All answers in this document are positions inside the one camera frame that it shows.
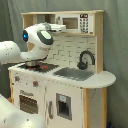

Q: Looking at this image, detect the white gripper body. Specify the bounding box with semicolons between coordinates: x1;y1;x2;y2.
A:
49;24;66;32

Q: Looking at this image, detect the wooden toy kitchen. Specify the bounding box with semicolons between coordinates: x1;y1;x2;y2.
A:
9;10;116;128

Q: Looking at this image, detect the toy microwave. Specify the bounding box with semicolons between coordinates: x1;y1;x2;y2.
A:
56;14;89;33

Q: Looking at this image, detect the black toy stovetop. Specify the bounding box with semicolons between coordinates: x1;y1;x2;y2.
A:
20;63;57;73

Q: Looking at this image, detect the black toy faucet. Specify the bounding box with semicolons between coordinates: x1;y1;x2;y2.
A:
77;50;95;70

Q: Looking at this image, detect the grey toy sink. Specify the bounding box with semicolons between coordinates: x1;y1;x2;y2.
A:
54;67;93;81

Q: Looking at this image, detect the red right oven knob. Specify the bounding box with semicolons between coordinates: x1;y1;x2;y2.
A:
33;81;39;87

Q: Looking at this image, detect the red oven knob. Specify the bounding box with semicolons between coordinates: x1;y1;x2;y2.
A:
14;76;20;82
33;81;39;87

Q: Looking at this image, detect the red left oven knob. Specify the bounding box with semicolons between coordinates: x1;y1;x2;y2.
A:
14;76;20;82

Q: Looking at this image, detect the toy oven door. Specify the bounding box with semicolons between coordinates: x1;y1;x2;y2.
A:
18;90;39;114

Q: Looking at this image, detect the white cabinet door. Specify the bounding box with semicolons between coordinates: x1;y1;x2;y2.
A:
47;83;82;128

